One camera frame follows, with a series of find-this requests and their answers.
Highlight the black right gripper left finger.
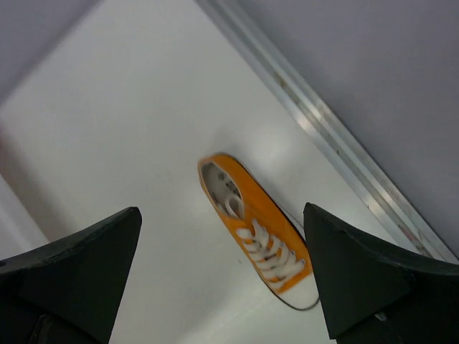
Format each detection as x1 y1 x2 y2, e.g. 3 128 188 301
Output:
1 207 142 343

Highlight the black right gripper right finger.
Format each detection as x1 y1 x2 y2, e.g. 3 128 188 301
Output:
303 203 458 343

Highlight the orange sneaker one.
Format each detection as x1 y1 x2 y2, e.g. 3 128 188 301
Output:
197 153 319 311

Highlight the aluminium rail frame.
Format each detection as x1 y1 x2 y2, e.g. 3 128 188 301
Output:
197 1 458 263

